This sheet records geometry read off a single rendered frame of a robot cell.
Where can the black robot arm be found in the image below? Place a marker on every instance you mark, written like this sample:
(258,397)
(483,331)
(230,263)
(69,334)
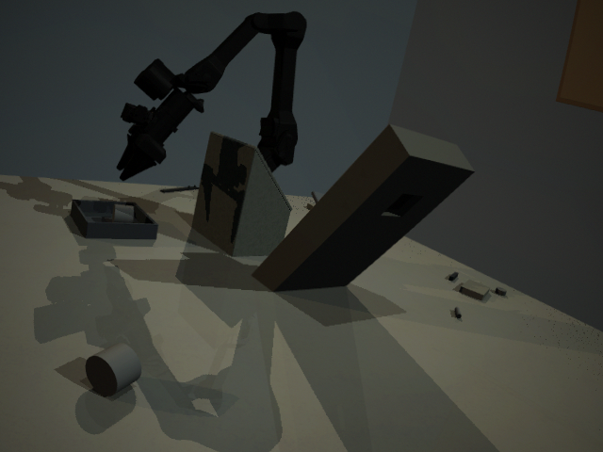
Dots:
(278,130)

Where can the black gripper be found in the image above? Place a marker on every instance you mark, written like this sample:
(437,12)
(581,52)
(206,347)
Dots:
(144,150)

